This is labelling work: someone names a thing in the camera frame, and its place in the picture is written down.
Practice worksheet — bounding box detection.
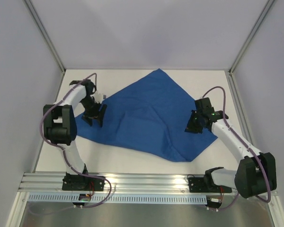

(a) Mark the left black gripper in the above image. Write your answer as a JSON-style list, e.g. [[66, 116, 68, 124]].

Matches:
[[80, 96, 107, 127]]

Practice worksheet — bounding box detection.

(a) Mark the blue surgical drape cloth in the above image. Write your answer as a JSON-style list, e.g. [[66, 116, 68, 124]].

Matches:
[[76, 69, 217, 162]]

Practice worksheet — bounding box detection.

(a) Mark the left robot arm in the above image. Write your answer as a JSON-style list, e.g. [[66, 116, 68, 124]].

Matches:
[[40, 79, 107, 191]]

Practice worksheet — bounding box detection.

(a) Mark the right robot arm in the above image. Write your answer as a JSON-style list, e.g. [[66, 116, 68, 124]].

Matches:
[[185, 97, 277, 199]]

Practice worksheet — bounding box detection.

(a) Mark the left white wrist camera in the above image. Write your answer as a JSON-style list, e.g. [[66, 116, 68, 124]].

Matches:
[[93, 92, 106, 104]]

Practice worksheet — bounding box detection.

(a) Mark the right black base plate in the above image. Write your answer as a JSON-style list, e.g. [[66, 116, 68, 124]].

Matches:
[[186, 175, 232, 193]]

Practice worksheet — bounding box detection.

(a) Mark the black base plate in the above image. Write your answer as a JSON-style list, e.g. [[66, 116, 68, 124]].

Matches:
[[186, 175, 232, 193], [62, 175, 105, 192]]

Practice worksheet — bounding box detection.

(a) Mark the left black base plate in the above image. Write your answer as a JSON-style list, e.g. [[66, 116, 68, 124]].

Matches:
[[62, 175, 105, 192]]

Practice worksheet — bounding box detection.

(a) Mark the aluminium mounting rail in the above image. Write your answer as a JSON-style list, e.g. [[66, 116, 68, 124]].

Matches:
[[18, 172, 279, 196]]

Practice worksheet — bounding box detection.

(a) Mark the slotted cable duct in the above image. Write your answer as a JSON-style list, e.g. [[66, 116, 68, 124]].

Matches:
[[27, 192, 207, 205]]

